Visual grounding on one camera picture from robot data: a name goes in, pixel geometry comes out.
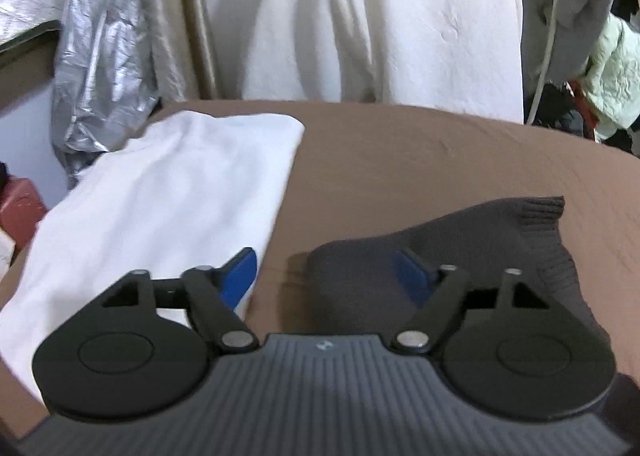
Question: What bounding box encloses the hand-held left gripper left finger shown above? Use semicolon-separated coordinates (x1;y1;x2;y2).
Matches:
101;247;260;356

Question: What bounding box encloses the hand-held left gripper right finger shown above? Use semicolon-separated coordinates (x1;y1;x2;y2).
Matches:
391;248;552;356

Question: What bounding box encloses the dark grey knit sweater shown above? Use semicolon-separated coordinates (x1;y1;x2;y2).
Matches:
306;195;615;354

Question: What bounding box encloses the white folded shirt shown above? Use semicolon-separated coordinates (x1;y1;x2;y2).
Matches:
0;110;306;402

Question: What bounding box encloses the red box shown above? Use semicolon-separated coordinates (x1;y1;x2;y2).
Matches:
0;175;49;249

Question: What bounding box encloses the red cloth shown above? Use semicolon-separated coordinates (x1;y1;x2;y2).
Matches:
566;80;601;128

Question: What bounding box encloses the silver foil sheet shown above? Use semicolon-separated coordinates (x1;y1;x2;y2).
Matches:
0;0;162;189

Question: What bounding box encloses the beige curtain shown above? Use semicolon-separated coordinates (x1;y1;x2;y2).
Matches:
134;0;218;102

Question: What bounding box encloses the light green quilted jacket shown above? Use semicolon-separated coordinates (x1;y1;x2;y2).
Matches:
581;14;640;143

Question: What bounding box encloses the grey hanging garment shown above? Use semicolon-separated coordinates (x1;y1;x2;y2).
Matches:
520;0;612;87

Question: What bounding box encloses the white hanging cord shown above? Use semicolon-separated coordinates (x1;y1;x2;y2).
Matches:
525;0;563;126

